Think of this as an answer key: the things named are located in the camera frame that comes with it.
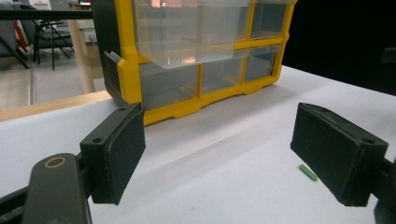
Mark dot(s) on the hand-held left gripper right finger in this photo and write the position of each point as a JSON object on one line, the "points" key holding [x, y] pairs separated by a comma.
{"points": [[336, 155]]}

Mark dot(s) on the white table sheet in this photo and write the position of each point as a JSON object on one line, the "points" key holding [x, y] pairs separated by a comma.
{"points": [[218, 155]]}

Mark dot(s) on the clear plastic drawer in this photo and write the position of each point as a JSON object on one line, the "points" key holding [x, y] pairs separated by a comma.
{"points": [[186, 37]]}

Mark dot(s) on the black chair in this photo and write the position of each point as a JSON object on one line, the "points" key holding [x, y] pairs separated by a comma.
{"points": [[51, 37]]}

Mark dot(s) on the wooden table leg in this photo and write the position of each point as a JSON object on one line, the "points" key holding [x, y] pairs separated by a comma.
{"points": [[82, 62]]}

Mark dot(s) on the yellow black drawer organizer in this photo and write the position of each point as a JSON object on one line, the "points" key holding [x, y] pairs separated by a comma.
{"points": [[127, 77]]}

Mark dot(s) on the black metal bar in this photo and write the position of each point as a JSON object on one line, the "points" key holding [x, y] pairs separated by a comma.
{"points": [[46, 14]]}

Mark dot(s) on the small green stick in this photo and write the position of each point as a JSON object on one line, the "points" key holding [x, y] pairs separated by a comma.
{"points": [[308, 172]]}

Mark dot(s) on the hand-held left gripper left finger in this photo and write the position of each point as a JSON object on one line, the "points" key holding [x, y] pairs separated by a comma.
{"points": [[115, 155]]}

